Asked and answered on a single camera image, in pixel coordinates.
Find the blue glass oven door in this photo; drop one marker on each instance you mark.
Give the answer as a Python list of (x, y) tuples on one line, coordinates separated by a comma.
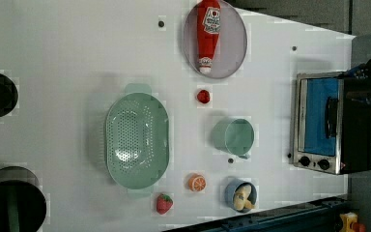
[(314, 96)]

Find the silver black toaster oven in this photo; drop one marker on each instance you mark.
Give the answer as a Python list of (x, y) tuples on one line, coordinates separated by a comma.
[(349, 121)]

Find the grey round plate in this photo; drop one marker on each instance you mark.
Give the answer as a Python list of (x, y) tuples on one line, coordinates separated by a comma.
[(231, 47)]

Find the yellow red toy object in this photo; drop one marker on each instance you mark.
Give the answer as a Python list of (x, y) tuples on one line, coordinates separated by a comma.
[(351, 223)]

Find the green metal mug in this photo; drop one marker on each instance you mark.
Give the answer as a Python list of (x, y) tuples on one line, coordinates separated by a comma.
[(234, 136)]

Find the small red tomato toy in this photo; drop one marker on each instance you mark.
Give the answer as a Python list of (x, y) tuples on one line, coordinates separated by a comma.
[(203, 96)]

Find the red ketchup bottle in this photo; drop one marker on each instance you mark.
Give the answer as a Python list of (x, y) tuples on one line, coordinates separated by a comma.
[(208, 30)]

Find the blue bowl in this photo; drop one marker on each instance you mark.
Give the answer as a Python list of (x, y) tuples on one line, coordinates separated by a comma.
[(231, 189)]

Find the yellow banana toy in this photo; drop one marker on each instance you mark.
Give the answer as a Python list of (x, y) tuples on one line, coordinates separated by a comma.
[(240, 200)]

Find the orange slice toy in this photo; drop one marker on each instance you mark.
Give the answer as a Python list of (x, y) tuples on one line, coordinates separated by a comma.
[(196, 182)]

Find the green oval colander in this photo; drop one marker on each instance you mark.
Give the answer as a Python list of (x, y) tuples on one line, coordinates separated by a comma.
[(136, 132)]

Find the red strawberry toy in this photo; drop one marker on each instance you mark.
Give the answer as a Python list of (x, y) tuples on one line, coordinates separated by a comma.
[(164, 203)]

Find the black round base with green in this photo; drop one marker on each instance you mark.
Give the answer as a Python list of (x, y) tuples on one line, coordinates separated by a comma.
[(22, 203)]

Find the blue metal frame rail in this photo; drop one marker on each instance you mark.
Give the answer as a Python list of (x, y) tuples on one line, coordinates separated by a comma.
[(315, 216)]

